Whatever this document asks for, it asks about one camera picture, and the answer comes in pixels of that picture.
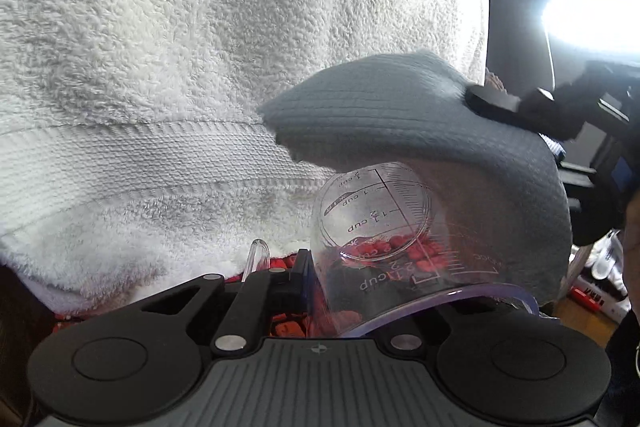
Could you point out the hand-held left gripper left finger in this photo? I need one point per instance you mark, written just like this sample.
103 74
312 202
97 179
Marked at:
303 282

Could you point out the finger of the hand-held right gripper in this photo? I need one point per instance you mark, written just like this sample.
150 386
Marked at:
495 101

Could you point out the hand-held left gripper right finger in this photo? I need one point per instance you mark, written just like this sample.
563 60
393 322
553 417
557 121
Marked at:
415 329

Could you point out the clear plastic measuring cup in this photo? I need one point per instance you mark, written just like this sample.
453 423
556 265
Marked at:
370 227

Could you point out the pale teal cleaning cloth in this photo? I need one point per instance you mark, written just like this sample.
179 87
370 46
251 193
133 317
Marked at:
400 107

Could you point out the red and black keyboard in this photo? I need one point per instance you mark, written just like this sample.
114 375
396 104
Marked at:
290 327

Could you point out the white and black plush toy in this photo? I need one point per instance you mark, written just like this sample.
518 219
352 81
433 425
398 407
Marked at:
607 257

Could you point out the white terry towel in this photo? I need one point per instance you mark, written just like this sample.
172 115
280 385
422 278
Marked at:
150 82

